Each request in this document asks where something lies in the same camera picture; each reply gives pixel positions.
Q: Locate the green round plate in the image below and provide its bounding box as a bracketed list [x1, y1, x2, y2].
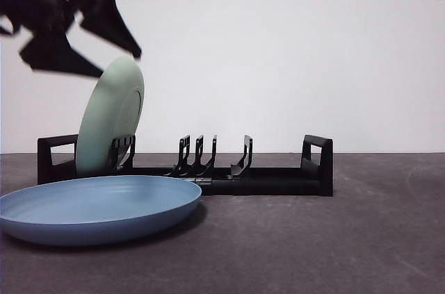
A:
[75, 56, 146, 175]

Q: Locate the blue round plate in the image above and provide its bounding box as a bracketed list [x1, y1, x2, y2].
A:
[0, 174, 203, 247]

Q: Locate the black plate rack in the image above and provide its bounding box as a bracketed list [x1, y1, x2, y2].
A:
[37, 133, 334, 197]

